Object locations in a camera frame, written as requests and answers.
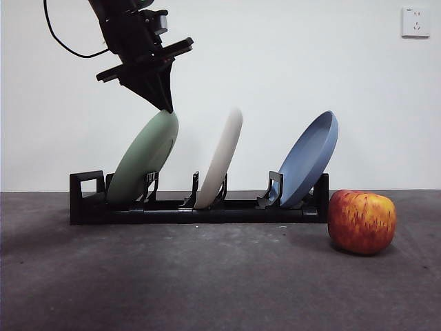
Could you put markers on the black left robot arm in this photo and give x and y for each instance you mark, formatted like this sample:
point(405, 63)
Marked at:
point(113, 7)

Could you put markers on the green plate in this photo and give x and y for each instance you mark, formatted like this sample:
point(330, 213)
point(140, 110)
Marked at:
point(144, 158)

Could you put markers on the blue plate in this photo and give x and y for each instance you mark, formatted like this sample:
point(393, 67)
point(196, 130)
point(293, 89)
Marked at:
point(306, 162)

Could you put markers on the white plate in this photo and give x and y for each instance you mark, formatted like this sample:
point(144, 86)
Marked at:
point(222, 155)

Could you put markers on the white wall socket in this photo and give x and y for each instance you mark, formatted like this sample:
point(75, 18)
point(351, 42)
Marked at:
point(416, 22)

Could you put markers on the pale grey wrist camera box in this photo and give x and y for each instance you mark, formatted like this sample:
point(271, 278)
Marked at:
point(161, 22)

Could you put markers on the red yellow apple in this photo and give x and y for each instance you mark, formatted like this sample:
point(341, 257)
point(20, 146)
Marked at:
point(361, 223)

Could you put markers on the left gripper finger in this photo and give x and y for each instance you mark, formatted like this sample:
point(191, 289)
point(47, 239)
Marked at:
point(166, 89)
point(146, 88)

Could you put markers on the black plate rack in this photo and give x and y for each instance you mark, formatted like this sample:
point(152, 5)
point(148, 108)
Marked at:
point(241, 216)

